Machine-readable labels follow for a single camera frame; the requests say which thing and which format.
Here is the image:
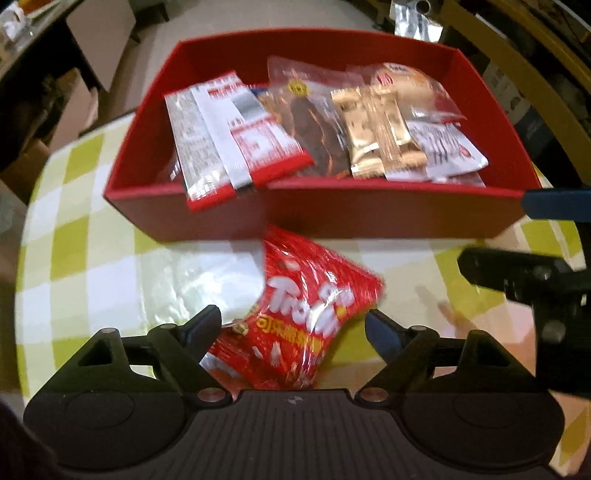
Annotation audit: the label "red cardboard box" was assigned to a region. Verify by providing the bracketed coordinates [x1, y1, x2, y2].
[102, 28, 543, 241]

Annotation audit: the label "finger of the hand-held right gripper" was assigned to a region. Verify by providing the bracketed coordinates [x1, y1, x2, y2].
[522, 187, 591, 220]
[457, 248, 575, 306]

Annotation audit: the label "silver foil bag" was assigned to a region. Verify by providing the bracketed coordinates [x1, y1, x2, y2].
[392, 0, 445, 43]

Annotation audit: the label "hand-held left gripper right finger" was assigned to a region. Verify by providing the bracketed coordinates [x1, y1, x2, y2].
[353, 309, 509, 407]

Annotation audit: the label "round bun packet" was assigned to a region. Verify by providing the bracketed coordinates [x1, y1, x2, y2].
[346, 62, 467, 123]

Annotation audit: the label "wooden chair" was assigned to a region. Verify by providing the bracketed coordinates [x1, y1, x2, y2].
[438, 0, 591, 185]

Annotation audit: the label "clear dark meat packet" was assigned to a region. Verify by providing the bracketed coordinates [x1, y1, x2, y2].
[267, 55, 352, 180]

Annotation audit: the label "red gummy candy packet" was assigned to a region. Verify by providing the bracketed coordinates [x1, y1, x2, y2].
[201, 224, 386, 392]

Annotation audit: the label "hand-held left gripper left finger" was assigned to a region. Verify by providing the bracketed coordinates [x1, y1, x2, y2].
[78, 305, 232, 407]

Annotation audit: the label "cardboard boxes under cabinet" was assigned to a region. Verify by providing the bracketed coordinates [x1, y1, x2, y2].
[28, 69, 100, 153]

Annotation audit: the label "gold snack packet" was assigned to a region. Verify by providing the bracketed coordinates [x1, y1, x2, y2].
[330, 87, 389, 180]
[367, 85, 428, 172]

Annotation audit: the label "red white dark snack packet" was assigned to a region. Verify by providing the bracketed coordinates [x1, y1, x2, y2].
[164, 70, 315, 214]

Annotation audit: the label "white spicy strip packet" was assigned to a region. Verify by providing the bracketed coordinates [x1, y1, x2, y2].
[385, 121, 489, 188]

